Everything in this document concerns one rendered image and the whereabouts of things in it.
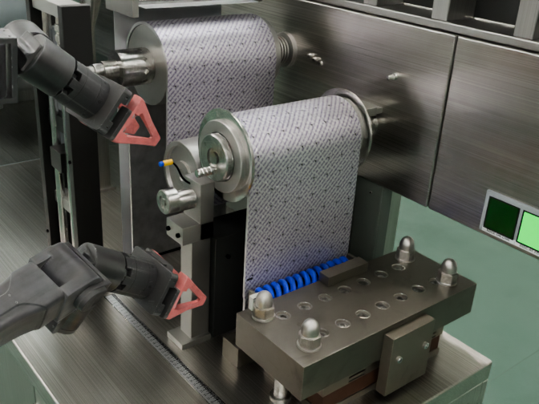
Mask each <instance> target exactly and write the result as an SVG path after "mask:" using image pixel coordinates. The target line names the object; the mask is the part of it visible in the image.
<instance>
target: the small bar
mask: <svg viewBox="0 0 539 404"><path fill-rule="evenodd" d="M367 267H368V262H367V261H365V260H364V259H362V258H361V257H356V258H354V259H352V260H349V261H346V262H343V263H341V264H339V265H336V266H333V267H330V268H328V269H325V270H322V271H320V272H319V279H318V280H319V281H321V282H322V283H323V284H324V285H326V286H331V285H334V284H336V283H339V282H340V281H344V280H346V279H348V278H350V277H353V276H356V275H358V274H360V273H364V272H366V271H367Z"/></svg>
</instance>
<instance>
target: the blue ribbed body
mask: <svg viewBox="0 0 539 404"><path fill-rule="evenodd" d="M346 261H349V260H348V259H347V258H346V257H345V256H341V257H340V258H334V259H333V260H332V261H327V262H326V263H322V264H320V265H319V266H317V265H316V266H314V267H313V268H312V269H311V268H309V269H307V270H306V271H301V272H300V273H299V274H297V273H295V274H293V275H292V277H290V276H288V277H286V278H285V280H284V279H279V280H278V282H276V281H273V282H271V284H270V285H264V286H263V288H261V287H257V288H256V289H255V293H258V292H261V291H262V290H267V291H269V292H270V293H271V294H272V296H273V299H274V298H275V297H280V296H281V295H284V294H286V293H289V292H292V291H294V290H296V289H300V288H301V287H304V286H307V285H310V284H312V283H314V282H316V281H318V279H319V272H320V271H322V270H325V269H328V268H330V267H333V266H336V265H339V264H341V263H343V262H346Z"/></svg>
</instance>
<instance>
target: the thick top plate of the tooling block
mask: <svg viewBox="0 0 539 404"><path fill-rule="evenodd" d="M396 251H397V250H395V251H394V252H390V253H388V254H386V255H383V256H381V257H377V258H375V259H373V260H371V261H368V267H367V271H366V272H364V273H360V274H358V275H356V276H353V277H350V278H348V279H346V280H344V281H340V282H339V283H336V284H334V285H331V286H326V285H324V284H323V283H322V282H321V281H316V282H314V283H312V284H310V285H307V286H304V287H301V288H300V289H296V290H294V291H292V292H289V293H286V294H284V295H281V296H280V297H275V298H274V299H273V303H274V313H275V318H274V320H273V321H271V322H267V323H261V322H258V321H255V320H254V319H253V318H252V312H253V311H252V310H250V309H245V310H243V311H241V312H239V313H237V324H236V342H235V344H236V345H237V346H238V347H239V348H240V349H242V350H243V351H244V352H245V353H246V354H247V355H249V356H250V357H251V358H252V359H253V360H254V361H255V362H256V363H257V364H258V365H260V366H261V367H262V368H263V369H264V370H265V371H267V372H268V373H269V374H270V375H271V376H273V377H274V378H275V379H276V380H277V381H278V382H280V383H281V384H282V385H283V386H284V387H285V388H286V389H287V390H288V391H289V392H291V393H292V394H293V395H294V396H295V397H296V398H298V399H299V400H300V401H302V400H304V399H305V398H308V397H309V396H311V395H313V394H316V393H317V392H319V391H321V390H323V389H325V388H327V387H328V386H331V385H333V384H335V383H336V382H338V381H340V380H342V379H344V378H346V377H348V376H350V375H352V374H353V373H355V372H357V371H359V370H361V369H363V368H365V367H367V366H369V365H370V364H372V363H374V362H377V361H378V360H380V358H381V353H382V348H383V339H384V334H385V333H388V332H390V331H392V330H393V329H396V328H398V327H400V326H401V325H404V324H406V323H408V322H409V321H412V320H414V319H416V318H417V317H420V316H422V315H424V314H425V313H426V314H428V315H430V316H431V317H434V318H435V319H436V321H435V325H434V329H433V332H434V331H436V330H437V329H439V328H441V327H443V326H445V325H447V324H449V323H451V322H453V321H454V320H456V319H458V318H460V317H463V316H464V315H466V314H468V313H470V312H471V309H472V303H473V298H474V295H475V291H476V283H475V282H474V281H471V280H469V279H468V278H466V277H463V276H462V275H460V274H459V273H458V277H457V285H456V286H452V287H447V286H443V285H441V284H439V283H438V282H437V281H436V277H437V275H438V271H439V269H440V268H441V264H439V263H438V262H436V261H434V260H432V259H430V258H428V257H426V256H425V255H423V254H421V253H419V252H416V251H415V261H414V262H412V263H403V262H400V261H398V260H396V259H395V254H396ZM307 318H313V319H315V320H316V321H317V322H318V323H319V327H320V331H319V332H320V334H321V343H322V347H321V349H320V350H319V351H317V352H314V353H306V352H303V351H301V350H300V349H299V348H298V347H297V340H298V333H299V330H301V328H302V323H303V322H304V321H305V320H306V319H307Z"/></svg>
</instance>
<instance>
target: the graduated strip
mask: <svg viewBox="0 0 539 404"><path fill-rule="evenodd" d="M104 298H105V299H106V300H107V301H108V302H109V303H110V304H111V305H112V306H113V307H114V308H115V309H116V310H117V311H118V312H119V313H120V314H121V315H122V316H123V317H124V318H125V319H126V320H127V321H128V322H129V323H130V325H131V326H132V327H133V328H134V329H135V330H136V331H137V332H138V333H139V334H140V335H141V336H142V337H143V338H144V339H145V340H146V341H147V342H148V343H149V344H150V345H151V346H152V347H153V348H154V349H155V350H156V351H157V352H158V353H159V354H160V355H161V356H162V357H163V358H164V360H165V361H166V362H167V363H168V364H169V365H170V366H171V367H172V368H173V369H174V370H175V371H176V372H177V373H178V374H179V375H180V376H181V377H182V378H183V379H184V380H185V381H186V382H187V383H188V384H189V385H190V386H191V387H192V388H193V389H194V390H195V391H196V392H197V393H198V394H199V395H200V396H201V397H202V398H203V399H204V400H205V401H206V402H207V403H208V404H225V403H224V402H223V401H222V400H221V399H220V398H219V397H218V396H217V395H216V394H215V393H214V392H213V391H212V390H211V389H210V388H209V387H208V386H207V385H206V384H205V383H204V382H203V381H202V380H201V379H200V378H199V377H198V376H197V375H196V374H195V373H194V372H193V371H192V370H191V369H190V368H189V367H188V366H187V365H186V364H185V363H184V362H183V361H182V360H181V359H180V358H178V357H177V356H176V355H175V354H174V353H173V352H172V351H171V350H170V349H169V348H168V347H167V346H166V345H165V344H164V343H163V342H162V341H161V340H160V339H159V338H158V337H157V336H156V335H155V334H154V333H153V332H152V331H151V330H150V329H149V328H148V327H147V326H146V325H145V324H144V323H143V322H142V321H141V320H140V319H139V318H138V317H137V316H136V315H135V314H134V313H133V312H132V311H131V310H130V309H129V308H128V307H127V306H126V305H125V304H124V303H123V302H122V301H121V300H120V299H119V298H118V297H117V296H116V295H115V294H114V293H112V294H109V295H107V296H104Z"/></svg>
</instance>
